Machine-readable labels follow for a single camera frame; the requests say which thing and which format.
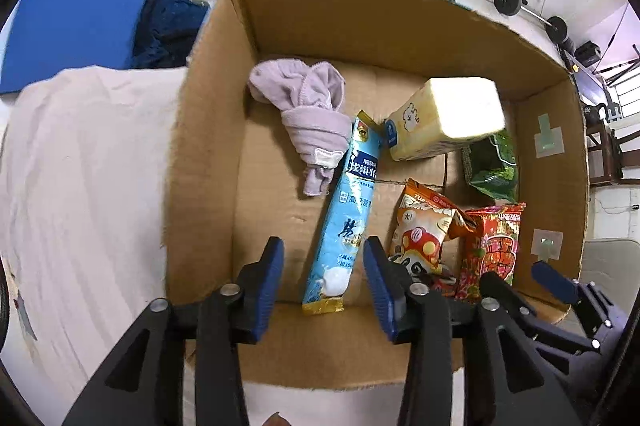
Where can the brown wooden chair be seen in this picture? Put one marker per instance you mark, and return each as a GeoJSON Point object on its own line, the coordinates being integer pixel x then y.
{"type": "Point", "coordinates": [600, 156]}

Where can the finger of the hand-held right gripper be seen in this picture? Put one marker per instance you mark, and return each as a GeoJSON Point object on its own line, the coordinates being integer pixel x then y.
{"type": "Point", "coordinates": [552, 281]}
{"type": "Point", "coordinates": [517, 298]}

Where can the blue foam mat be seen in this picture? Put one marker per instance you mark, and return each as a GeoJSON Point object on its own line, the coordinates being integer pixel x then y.
{"type": "Point", "coordinates": [65, 26]}

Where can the light blue stick packet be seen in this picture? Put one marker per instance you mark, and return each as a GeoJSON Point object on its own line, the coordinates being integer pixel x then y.
{"type": "Point", "coordinates": [350, 206]}

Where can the black treadmill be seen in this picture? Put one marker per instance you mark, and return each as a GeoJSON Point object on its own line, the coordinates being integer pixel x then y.
{"type": "Point", "coordinates": [590, 86]}

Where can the cardboard box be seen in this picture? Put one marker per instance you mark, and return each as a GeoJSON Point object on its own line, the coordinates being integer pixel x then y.
{"type": "Point", "coordinates": [280, 216]}

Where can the pale yellow tissue pack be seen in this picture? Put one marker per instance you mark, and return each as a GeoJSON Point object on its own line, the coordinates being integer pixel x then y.
{"type": "Point", "coordinates": [440, 116]}

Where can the orange snack packet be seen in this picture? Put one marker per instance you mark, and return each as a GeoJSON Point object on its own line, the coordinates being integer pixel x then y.
{"type": "Point", "coordinates": [425, 231]}

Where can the purple cloth underwear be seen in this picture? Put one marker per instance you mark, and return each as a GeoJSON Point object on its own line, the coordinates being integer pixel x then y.
{"type": "Point", "coordinates": [300, 86]}

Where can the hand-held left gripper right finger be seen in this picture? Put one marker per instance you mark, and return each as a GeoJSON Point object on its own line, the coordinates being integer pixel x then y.
{"type": "Point", "coordinates": [382, 296]}

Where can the black exercise machine frame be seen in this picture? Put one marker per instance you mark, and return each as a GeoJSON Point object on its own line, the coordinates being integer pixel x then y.
{"type": "Point", "coordinates": [622, 61]}

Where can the grey office chair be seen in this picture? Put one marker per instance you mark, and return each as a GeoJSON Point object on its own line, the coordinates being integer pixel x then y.
{"type": "Point", "coordinates": [615, 256]}

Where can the green snack packet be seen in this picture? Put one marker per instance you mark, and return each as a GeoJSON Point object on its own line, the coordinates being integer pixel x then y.
{"type": "Point", "coordinates": [492, 166]}

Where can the red snack packet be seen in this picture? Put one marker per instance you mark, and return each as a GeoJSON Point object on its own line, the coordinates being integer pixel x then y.
{"type": "Point", "coordinates": [492, 246]}

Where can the small black box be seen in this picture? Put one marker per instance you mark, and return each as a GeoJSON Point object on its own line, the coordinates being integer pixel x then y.
{"type": "Point", "coordinates": [587, 54]}

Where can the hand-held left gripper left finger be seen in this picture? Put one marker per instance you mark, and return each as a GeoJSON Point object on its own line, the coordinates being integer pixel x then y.
{"type": "Point", "coordinates": [267, 291]}

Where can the dark blue quilted jacket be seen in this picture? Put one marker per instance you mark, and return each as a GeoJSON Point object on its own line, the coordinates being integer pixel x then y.
{"type": "Point", "coordinates": [165, 26]}

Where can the grey tablecloth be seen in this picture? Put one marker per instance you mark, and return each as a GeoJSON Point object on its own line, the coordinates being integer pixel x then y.
{"type": "Point", "coordinates": [75, 181]}

